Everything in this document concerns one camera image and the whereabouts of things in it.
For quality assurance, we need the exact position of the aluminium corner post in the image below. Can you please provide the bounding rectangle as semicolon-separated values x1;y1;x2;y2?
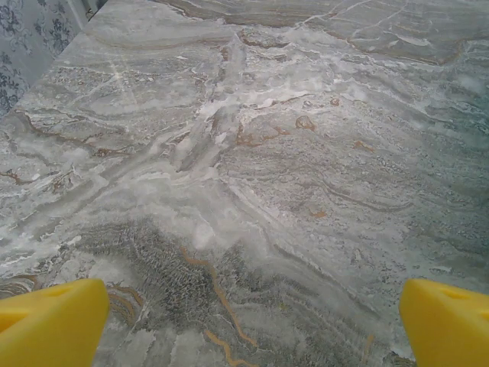
63;0;101;39

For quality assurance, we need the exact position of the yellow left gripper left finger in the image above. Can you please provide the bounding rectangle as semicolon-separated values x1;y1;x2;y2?
0;278;111;367

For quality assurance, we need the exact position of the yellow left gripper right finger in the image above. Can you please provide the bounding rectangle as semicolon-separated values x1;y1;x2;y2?
399;278;489;367

